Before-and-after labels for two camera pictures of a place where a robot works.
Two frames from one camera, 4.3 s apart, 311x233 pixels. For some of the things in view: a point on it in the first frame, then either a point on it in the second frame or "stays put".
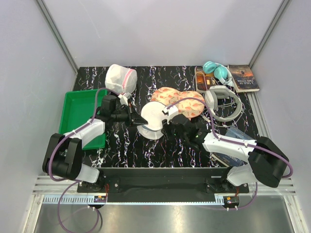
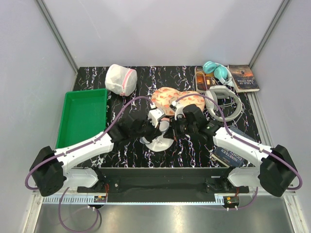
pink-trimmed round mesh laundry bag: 120,79 stays put
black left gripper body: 121,115 -> 146,126
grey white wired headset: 211,99 stays put
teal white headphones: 220,71 stays put
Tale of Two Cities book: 243,78 stays put
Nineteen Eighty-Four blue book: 230,160 stays put
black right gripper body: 181,136 -> 184,127
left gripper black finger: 137,119 -> 152,134
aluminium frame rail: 55,191 stays put
